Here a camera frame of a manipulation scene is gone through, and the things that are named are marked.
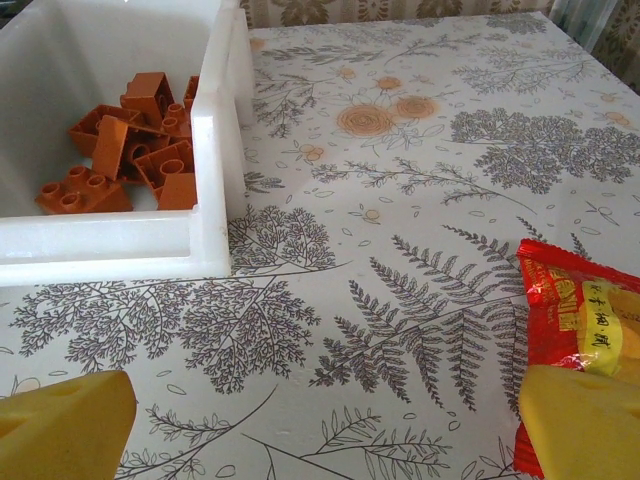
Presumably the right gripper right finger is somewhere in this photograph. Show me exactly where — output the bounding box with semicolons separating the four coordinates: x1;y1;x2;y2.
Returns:
517;363;640;480

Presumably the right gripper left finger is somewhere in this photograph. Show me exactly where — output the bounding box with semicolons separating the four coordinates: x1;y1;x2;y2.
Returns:
0;369;139;480

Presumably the orange lego brick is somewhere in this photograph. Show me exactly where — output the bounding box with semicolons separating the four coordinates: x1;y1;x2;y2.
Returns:
119;71;175;126
91;114;151;182
182;74;202;114
33;164;135;215
67;103;144;157
132;138;197;211
160;102;194;139

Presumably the white plastic bin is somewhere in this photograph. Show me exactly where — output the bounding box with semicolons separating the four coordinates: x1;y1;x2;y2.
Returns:
0;0;256;287

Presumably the red snack packet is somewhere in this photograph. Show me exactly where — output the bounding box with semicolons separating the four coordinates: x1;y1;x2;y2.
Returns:
512;237;640;476

